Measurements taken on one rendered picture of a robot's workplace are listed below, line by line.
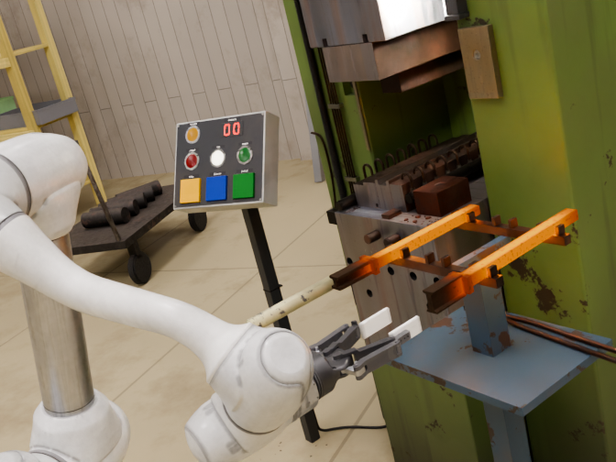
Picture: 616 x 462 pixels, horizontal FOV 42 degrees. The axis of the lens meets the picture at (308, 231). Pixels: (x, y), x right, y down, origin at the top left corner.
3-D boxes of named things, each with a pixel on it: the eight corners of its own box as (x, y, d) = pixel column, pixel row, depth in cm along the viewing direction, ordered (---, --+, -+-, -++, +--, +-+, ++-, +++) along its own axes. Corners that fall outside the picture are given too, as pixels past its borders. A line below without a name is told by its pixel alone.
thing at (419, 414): (491, 528, 224) (463, 384, 209) (398, 478, 254) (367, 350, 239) (605, 427, 254) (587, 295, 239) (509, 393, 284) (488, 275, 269)
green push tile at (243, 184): (252, 197, 236) (253, 172, 237) (232, 199, 240) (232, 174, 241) (256, 198, 238) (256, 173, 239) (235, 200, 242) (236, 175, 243)
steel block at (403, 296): (463, 384, 209) (431, 227, 195) (367, 349, 239) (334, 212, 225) (587, 294, 239) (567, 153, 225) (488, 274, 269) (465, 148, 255)
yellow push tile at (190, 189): (198, 201, 246) (199, 177, 247) (179, 203, 250) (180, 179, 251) (202, 202, 248) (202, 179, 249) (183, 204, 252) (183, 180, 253)
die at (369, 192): (407, 213, 210) (401, 182, 207) (357, 205, 226) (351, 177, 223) (508, 159, 232) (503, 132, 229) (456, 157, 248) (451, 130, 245)
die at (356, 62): (379, 80, 199) (371, 42, 196) (329, 82, 214) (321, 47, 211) (488, 38, 221) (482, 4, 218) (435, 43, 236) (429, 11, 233)
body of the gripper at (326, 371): (293, 393, 133) (335, 368, 138) (324, 408, 127) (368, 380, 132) (282, 354, 131) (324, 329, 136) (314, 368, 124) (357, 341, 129)
